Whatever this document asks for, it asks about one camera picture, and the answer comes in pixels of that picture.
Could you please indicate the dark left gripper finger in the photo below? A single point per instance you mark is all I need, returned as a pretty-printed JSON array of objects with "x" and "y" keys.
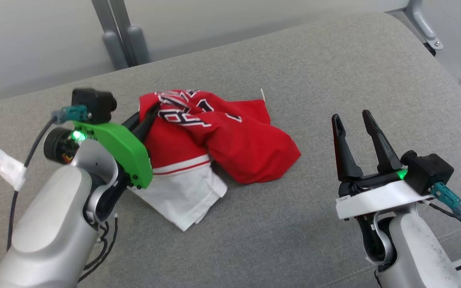
[
  {"x": 130, "y": 121},
  {"x": 147, "y": 120}
]

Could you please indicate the grey metal bracket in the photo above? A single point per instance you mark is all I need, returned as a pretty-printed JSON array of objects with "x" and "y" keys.
[{"x": 420, "y": 20}]

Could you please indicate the red basketball jersey white sleeves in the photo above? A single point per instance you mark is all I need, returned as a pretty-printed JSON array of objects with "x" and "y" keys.
[{"x": 246, "y": 148}]

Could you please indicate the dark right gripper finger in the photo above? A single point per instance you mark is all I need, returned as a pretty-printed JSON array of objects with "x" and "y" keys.
[
  {"x": 345, "y": 160},
  {"x": 382, "y": 152}
]

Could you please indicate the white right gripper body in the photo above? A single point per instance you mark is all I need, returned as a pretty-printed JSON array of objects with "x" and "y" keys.
[{"x": 374, "y": 200}]

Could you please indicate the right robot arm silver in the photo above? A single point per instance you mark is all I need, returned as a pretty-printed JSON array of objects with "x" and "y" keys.
[{"x": 414, "y": 248}]

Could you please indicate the grey fabric sofa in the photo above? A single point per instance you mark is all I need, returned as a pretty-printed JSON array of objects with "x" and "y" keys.
[{"x": 294, "y": 240}]

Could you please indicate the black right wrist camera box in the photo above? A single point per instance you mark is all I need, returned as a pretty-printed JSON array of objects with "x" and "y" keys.
[{"x": 428, "y": 172}]

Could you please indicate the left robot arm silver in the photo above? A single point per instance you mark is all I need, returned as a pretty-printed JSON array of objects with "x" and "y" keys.
[{"x": 50, "y": 224}]

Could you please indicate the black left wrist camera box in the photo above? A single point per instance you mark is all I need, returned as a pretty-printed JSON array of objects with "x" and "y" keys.
[{"x": 93, "y": 104}]

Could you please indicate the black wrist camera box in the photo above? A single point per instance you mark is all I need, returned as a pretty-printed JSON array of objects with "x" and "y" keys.
[
  {"x": 428, "y": 172},
  {"x": 93, "y": 104}
]

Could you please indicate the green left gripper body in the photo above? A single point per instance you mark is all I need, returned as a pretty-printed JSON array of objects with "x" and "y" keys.
[{"x": 122, "y": 148}]

